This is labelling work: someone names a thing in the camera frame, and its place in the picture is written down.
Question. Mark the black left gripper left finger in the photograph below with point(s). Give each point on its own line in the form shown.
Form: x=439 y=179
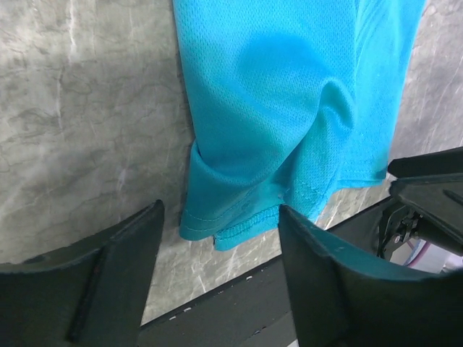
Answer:
x=90 y=293

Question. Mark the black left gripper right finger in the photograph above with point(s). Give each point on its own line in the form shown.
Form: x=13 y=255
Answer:
x=342 y=296

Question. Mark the teal t-shirt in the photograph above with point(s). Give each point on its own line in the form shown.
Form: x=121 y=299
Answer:
x=291 y=101

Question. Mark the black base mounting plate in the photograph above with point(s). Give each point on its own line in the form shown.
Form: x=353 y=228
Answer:
x=254 y=309

